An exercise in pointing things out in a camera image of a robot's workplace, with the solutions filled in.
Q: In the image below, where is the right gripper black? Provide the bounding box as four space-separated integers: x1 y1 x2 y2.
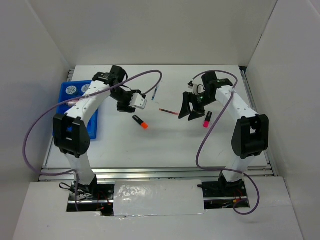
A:
178 91 216 121

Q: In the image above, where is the pink black highlighter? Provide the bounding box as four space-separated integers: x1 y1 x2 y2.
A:
203 111 213 128

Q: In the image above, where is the orange black highlighter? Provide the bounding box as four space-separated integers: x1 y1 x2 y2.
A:
132 115 149 129

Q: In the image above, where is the blue white round jar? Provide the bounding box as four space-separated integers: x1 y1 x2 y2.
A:
81 84 90 94
65 85 78 96

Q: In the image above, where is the pink eraser tube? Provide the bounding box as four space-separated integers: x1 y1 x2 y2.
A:
66 100 78 108

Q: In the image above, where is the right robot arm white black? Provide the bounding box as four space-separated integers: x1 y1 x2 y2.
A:
178 70 269 196

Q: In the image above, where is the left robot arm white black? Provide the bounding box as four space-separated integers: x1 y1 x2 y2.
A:
53 65 146 200

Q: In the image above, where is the orange pen refill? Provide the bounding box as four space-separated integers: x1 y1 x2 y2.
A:
159 108 179 116

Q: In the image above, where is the blue pen refill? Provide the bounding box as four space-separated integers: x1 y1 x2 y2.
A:
151 84 160 101

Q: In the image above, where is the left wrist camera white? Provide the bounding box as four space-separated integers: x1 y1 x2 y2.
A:
129 93 147 110

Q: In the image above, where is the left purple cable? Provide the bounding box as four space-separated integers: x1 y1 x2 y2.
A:
22 70 163 212

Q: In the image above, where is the purple cable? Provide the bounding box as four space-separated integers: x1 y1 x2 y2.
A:
188 69 261 216
22 70 163 212

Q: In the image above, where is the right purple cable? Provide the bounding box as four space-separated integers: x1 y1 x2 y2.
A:
188 69 261 216

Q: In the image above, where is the aluminium rail frame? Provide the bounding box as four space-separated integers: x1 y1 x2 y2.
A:
38 66 280 183

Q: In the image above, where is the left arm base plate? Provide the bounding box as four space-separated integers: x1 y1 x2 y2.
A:
59 183 115 217

